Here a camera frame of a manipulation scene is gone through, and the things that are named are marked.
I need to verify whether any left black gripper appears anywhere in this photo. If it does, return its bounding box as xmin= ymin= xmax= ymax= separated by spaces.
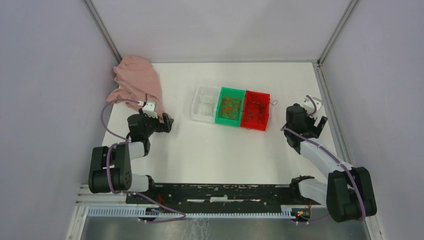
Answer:
xmin=139 ymin=108 xmax=174 ymax=138

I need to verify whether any thin white cable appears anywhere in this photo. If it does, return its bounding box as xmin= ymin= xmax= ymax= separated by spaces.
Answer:
xmin=195 ymin=89 xmax=218 ymax=117

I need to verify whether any orange cable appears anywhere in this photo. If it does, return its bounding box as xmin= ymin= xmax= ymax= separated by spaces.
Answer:
xmin=220 ymin=96 xmax=243 ymax=121

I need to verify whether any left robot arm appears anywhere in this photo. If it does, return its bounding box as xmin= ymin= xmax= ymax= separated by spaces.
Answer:
xmin=88 ymin=110 xmax=174 ymax=204

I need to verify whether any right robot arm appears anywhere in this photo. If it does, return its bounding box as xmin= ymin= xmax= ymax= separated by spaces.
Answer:
xmin=281 ymin=103 xmax=378 ymax=223

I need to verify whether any pink cloth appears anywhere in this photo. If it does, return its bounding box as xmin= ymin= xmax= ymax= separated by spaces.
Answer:
xmin=106 ymin=55 xmax=165 ymax=116

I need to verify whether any red plastic bin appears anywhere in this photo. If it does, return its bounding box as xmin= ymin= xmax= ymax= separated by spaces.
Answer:
xmin=240 ymin=90 xmax=271 ymax=132

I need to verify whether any clear plastic bin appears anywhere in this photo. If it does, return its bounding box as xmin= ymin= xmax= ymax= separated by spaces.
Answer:
xmin=190 ymin=85 xmax=221 ymax=123

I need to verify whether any green plastic bin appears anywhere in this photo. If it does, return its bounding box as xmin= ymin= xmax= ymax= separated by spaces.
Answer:
xmin=215 ymin=87 xmax=246 ymax=127

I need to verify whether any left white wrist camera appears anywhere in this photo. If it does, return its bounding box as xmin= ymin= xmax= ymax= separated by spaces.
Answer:
xmin=138 ymin=100 xmax=158 ymax=119

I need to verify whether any aluminium frame rail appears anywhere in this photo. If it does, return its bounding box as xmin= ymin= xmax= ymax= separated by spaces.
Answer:
xmin=76 ymin=184 xmax=376 ymax=208

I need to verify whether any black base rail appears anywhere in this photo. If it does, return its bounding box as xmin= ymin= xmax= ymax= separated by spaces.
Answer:
xmin=144 ymin=183 xmax=318 ymax=214

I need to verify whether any white slotted cable duct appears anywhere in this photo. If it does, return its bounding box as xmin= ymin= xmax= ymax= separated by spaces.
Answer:
xmin=87 ymin=206 xmax=295 ymax=220

